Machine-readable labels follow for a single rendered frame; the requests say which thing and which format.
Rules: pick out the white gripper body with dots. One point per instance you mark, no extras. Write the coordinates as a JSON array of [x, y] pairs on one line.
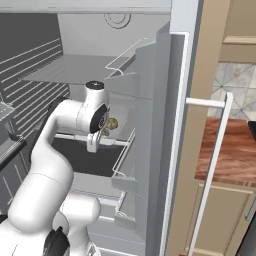
[[93, 142]]

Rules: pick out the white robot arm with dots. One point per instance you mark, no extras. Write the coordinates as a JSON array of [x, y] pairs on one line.
[[50, 173]]

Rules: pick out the grey fridge drawer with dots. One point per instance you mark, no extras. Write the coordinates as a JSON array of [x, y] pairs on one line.
[[106, 186]]

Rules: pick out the grey fridge door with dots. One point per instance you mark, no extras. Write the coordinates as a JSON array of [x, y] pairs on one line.
[[156, 133]]

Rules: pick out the glass fridge shelf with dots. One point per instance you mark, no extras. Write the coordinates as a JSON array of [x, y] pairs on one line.
[[73, 70]]

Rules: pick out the grey open fridge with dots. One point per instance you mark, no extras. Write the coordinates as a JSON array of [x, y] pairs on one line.
[[86, 40]]

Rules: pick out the golden brown dumpling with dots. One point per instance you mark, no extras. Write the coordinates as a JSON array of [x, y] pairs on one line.
[[105, 132], [113, 123]]

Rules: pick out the beige tall cabinet panel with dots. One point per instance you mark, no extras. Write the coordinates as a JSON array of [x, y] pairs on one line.
[[203, 66]]

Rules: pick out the beige base cupboard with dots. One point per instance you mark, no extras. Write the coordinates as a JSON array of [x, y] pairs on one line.
[[226, 216]]

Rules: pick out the black worktop appliance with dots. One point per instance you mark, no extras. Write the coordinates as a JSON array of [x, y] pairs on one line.
[[252, 130]]

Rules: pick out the dark appliance front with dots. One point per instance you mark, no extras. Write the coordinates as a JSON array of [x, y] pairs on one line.
[[248, 243]]

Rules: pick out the beige wall cupboard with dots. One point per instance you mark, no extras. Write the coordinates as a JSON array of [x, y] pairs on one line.
[[238, 50]]

